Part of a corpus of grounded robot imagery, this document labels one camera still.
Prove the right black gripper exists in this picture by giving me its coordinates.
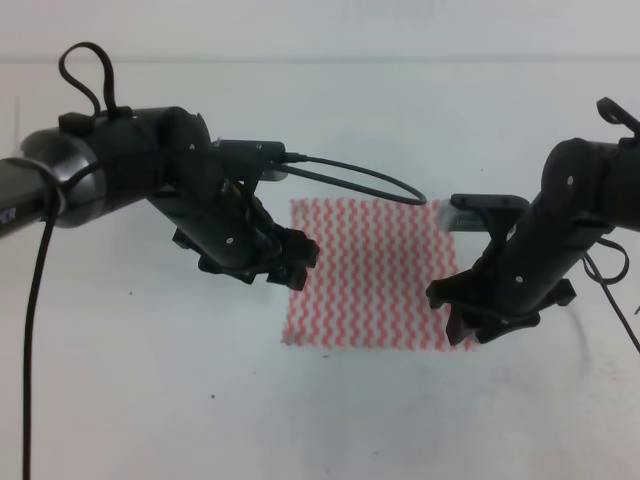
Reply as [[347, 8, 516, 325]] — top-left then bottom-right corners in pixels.
[[427, 201, 600, 346]]

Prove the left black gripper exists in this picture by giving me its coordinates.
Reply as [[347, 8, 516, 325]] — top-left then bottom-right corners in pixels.
[[150, 150, 320, 291]]

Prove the pink white striped towel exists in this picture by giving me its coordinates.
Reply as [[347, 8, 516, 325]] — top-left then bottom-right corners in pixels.
[[282, 198, 458, 352]]

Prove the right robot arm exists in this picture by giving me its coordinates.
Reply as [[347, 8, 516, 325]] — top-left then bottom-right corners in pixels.
[[426, 139, 639, 346]]

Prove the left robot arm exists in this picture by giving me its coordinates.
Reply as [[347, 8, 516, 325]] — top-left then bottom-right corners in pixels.
[[1, 107, 320, 291]]

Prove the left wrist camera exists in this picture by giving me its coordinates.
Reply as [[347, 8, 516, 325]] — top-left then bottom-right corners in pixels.
[[211, 139, 288, 182]]

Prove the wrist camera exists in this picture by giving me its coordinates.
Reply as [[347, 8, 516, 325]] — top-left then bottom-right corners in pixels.
[[211, 139, 288, 182], [437, 194, 529, 235]]

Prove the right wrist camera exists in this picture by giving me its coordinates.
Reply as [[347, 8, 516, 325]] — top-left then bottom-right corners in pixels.
[[437, 194, 529, 235]]

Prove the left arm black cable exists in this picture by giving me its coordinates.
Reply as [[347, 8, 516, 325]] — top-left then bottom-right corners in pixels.
[[19, 42, 429, 480]]

